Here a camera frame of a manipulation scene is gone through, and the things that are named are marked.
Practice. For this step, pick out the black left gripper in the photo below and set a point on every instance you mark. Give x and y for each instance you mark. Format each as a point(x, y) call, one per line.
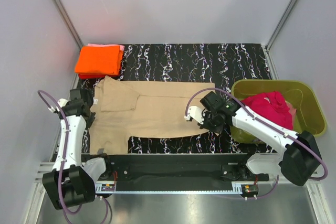
point(89, 115)

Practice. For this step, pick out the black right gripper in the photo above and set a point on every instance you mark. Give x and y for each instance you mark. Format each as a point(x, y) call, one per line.
point(209, 123)

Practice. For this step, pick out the beige t shirt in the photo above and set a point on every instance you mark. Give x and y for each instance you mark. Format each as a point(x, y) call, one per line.
point(148, 109)

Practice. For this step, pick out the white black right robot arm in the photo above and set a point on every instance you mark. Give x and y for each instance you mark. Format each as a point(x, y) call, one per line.
point(296, 156)

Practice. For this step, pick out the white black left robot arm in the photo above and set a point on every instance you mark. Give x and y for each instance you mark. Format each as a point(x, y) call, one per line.
point(71, 145)

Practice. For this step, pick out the folded red t shirt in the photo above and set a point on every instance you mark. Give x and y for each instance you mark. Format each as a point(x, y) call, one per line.
point(95, 76)

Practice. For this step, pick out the folded orange t shirt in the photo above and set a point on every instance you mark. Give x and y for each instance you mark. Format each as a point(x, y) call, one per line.
point(99, 60)

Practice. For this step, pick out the crumpled magenta t shirt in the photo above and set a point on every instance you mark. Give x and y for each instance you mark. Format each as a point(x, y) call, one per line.
point(272, 106)

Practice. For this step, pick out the folded pink t shirt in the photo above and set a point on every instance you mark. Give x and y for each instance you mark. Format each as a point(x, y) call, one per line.
point(121, 47)

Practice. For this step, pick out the right power connector board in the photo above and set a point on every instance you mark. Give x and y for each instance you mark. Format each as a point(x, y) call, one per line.
point(250, 188)

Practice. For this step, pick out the power connector board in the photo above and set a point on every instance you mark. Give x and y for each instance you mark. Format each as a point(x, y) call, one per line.
point(250, 188)
point(108, 187)

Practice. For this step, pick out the crumpled dusty pink t shirt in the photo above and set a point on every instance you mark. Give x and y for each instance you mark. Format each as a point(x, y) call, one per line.
point(292, 110)

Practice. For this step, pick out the left power connector board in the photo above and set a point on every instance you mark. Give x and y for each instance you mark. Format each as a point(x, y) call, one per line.
point(108, 187)

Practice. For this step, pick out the olive green plastic bin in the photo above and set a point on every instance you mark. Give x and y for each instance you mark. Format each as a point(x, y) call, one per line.
point(309, 116)

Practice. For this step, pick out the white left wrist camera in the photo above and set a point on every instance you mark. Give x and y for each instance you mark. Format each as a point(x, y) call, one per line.
point(61, 103)

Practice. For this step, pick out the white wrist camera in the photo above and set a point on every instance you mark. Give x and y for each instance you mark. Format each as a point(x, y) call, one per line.
point(194, 113)
point(61, 103)

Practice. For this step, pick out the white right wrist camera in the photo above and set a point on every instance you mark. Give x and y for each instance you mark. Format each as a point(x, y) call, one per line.
point(194, 113)

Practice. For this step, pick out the aluminium front rail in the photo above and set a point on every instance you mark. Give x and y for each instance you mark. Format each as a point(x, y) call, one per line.
point(147, 176)

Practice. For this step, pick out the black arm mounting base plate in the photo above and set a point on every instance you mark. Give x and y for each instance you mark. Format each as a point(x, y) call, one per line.
point(178, 173)

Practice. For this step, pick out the aluminium frame post left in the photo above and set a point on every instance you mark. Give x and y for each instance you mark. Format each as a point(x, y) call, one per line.
point(69, 24)

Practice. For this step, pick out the aluminium frame post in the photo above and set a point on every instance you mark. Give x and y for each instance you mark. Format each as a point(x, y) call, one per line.
point(285, 16)
point(69, 24)

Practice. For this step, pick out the aluminium frame post right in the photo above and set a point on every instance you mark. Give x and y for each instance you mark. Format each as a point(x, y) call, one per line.
point(285, 16)

